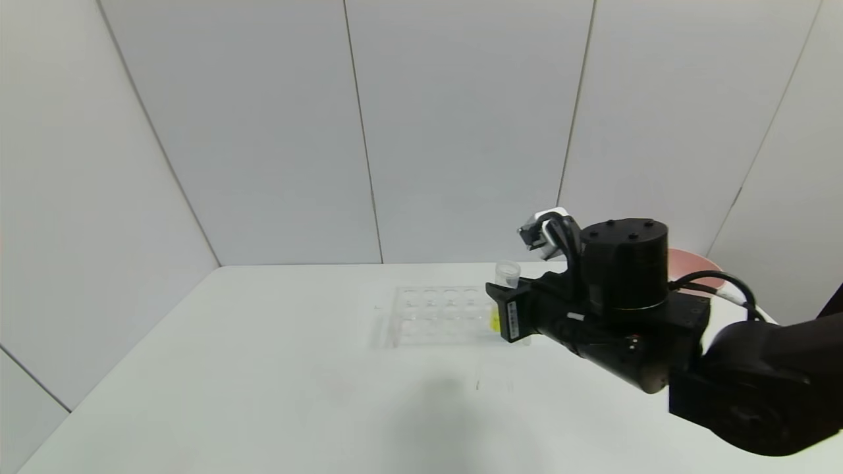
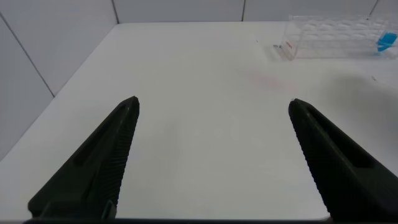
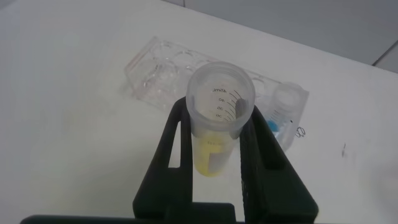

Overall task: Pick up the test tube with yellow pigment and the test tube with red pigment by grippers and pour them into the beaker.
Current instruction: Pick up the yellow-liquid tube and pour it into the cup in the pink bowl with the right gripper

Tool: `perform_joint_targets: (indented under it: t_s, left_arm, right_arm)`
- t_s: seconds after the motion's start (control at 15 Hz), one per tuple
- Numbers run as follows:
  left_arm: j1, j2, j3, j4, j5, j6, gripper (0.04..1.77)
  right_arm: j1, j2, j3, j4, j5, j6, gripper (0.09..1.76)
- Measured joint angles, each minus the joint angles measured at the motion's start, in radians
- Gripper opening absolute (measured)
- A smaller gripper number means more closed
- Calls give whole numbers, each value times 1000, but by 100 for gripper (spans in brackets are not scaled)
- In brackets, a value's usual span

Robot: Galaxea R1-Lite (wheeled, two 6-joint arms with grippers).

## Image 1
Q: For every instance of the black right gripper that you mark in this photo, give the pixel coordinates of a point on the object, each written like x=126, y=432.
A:
x=511, y=315

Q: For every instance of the test tube with yellow pigment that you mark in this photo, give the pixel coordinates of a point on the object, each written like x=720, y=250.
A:
x=507, y=271

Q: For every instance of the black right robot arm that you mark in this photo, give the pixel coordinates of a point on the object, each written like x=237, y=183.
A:
x=625, y=263

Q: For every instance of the clear acrylic test tube rack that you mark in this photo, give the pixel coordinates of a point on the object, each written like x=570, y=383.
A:
x=428, y=316

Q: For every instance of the pink bowl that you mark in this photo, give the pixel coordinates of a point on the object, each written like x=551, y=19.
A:
x=685, y=263

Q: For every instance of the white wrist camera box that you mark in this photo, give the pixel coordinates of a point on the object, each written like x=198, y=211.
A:
x=533, y=237

